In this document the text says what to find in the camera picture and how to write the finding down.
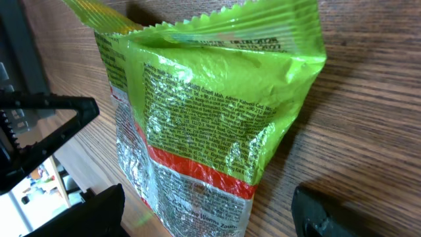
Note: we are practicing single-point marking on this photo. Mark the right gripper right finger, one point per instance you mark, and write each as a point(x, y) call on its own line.
point(316, 214)

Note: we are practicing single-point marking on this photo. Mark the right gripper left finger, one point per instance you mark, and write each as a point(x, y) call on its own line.
point(99, 216)

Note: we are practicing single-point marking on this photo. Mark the green snack bag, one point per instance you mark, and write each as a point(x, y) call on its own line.
point(203, 104)

